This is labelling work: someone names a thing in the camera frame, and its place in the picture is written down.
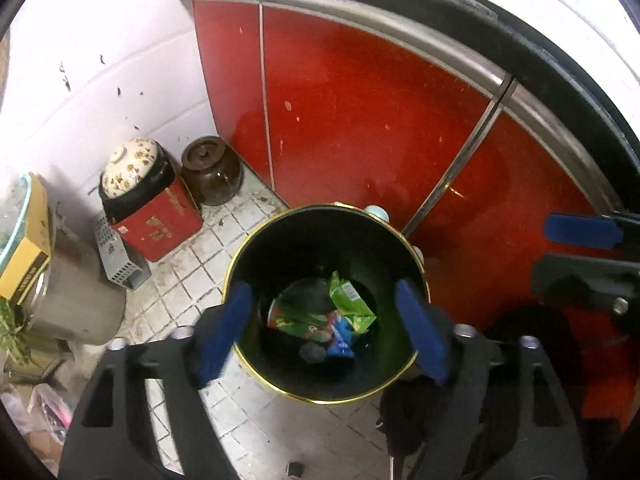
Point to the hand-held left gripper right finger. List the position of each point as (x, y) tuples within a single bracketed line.
[(420, 332)]

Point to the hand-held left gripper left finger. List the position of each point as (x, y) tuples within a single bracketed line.
[(225, 332)]

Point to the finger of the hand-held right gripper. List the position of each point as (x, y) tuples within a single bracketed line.
[(575, 275), (580, 232)]

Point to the black gold-rimmed trash bin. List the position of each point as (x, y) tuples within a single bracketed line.
[(300, 240)]

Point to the green crumpled wrapper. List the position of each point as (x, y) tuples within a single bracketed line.
[(292, 317)]

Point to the blue crumpled wrapper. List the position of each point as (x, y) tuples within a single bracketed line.
[(345, 340)]

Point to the green snack packet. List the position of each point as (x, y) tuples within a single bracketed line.
[(350, 300)]

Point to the orange cloth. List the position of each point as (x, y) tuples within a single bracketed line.
[(600, 360)]

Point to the dark grey crumpled scrap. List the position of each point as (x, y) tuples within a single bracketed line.
[(312, 352)]

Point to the pale round cap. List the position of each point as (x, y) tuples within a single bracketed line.
[(377, 212)]

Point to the red printed box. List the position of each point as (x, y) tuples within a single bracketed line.
[(160, 220)]

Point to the steel cabinet divider strip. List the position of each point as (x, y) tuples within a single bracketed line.
[(460, 160)]

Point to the steel pot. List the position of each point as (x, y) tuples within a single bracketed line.
[(75, 295)]

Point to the black clay pot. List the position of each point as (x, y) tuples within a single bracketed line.
[(150, 192)]

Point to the brown glazed jar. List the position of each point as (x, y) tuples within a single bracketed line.
[(212, 172)]

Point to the floral ceramic lid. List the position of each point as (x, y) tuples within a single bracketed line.
[(131, 165)]

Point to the pink plastic bag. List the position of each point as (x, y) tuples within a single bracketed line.
[(50, 412)]

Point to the yellow cardboard box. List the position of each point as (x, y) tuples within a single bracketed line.
[(30, 260)]

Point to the green leafy vegetables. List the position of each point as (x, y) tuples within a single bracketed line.
[(11, 332)]

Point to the wide red cabinet door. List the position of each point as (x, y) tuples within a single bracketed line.
[(360, 120)]

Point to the clear bowl with teal rim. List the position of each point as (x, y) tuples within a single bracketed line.
[(12, 220)]

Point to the narrow red cabinet door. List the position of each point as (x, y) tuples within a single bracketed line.
[(225, 85)]

